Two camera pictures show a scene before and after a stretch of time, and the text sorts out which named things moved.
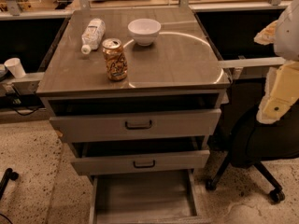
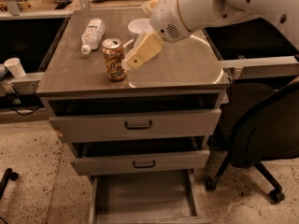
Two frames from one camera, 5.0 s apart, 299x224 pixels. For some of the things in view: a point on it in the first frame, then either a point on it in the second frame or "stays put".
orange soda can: (115, 59) stays put
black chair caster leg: (7, 174) stays put
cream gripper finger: (266, 36) -> (149, 6)
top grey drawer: (136, 125) stays put
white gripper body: (288, 36) -> (165, 16)
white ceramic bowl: (144, 31) stays put
